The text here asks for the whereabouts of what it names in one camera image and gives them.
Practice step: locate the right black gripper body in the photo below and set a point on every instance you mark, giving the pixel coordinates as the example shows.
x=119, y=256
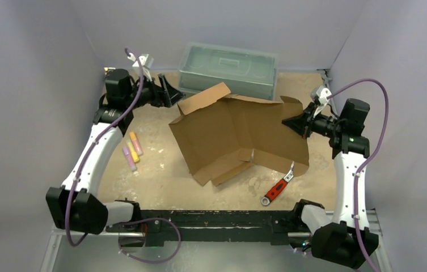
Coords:
x=307, y=122

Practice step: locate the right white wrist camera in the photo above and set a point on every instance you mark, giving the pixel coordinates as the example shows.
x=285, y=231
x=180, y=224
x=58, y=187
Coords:
x=320, y=97

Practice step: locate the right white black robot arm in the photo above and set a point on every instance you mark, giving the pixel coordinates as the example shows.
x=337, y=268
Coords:
x=345, y=237

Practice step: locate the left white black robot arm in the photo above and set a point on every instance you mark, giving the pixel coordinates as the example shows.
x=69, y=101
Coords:
x=74, y=205

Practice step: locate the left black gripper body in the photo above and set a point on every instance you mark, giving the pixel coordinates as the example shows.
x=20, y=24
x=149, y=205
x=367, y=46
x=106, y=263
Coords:
x=149, y=94

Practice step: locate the brown cardboard box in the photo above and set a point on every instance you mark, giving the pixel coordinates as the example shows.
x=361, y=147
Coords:
x=221, y=134

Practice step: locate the translucent green plastic toolbox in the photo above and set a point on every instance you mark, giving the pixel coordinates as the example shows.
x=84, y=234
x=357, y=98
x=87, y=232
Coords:
x=246, y=72

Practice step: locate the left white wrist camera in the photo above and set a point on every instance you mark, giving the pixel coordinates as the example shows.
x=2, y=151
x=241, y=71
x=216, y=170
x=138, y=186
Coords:
x=145, y=62

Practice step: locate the red handled adjustable wrench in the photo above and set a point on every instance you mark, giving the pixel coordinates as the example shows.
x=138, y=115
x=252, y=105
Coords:
x=277, y=189

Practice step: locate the black metal base rail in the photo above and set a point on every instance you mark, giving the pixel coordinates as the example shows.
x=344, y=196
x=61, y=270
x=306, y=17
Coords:
x=277, y=227

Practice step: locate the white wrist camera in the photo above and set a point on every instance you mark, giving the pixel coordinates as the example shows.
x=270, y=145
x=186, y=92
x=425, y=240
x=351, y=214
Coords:
x=145, y=62
x=320, y=97

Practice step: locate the orange pink highlighter marker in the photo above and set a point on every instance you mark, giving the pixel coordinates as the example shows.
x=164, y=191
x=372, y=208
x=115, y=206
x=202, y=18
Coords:
x=136, y=144

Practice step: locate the yellow highlighter marker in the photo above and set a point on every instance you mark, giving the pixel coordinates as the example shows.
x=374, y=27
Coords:
x=133, y=152

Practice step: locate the purple highlighter marker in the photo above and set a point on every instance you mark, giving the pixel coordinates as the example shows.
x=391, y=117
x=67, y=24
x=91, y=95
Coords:
x=129, y=159

